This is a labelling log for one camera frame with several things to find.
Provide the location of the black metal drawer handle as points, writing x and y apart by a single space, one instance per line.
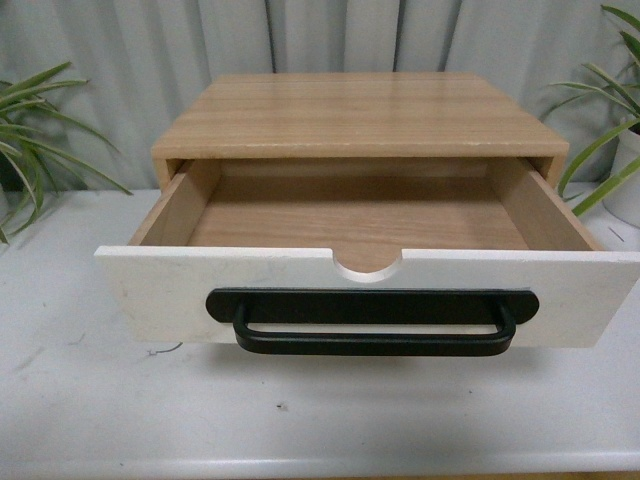
360 322

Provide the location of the white-front wooden drawer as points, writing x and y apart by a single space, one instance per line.
365 224

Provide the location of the left green spider plant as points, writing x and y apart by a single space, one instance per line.
29 156

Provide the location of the right green spider plant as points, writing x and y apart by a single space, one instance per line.
620 91

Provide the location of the wooden drawer cabinet shell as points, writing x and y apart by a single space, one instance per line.
356 115

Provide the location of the green spider plant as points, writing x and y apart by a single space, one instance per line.
620 91
29 156

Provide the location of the white plant pot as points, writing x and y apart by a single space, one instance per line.
623 202

